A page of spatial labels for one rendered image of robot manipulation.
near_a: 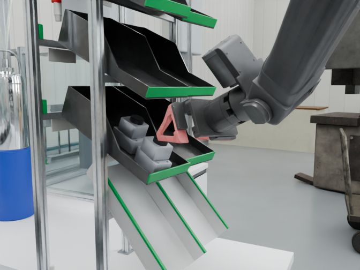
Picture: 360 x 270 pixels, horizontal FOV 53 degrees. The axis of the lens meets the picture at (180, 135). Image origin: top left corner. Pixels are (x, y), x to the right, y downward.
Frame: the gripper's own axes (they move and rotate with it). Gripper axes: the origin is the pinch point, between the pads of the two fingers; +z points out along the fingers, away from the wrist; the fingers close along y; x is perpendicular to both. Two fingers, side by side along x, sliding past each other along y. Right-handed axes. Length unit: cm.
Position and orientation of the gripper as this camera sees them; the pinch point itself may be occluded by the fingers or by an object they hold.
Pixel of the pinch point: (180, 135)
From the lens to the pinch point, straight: 67.6
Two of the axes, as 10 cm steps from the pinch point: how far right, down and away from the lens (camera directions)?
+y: -7.1, 0.2, -7.0
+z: -6.6, 3.3, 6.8
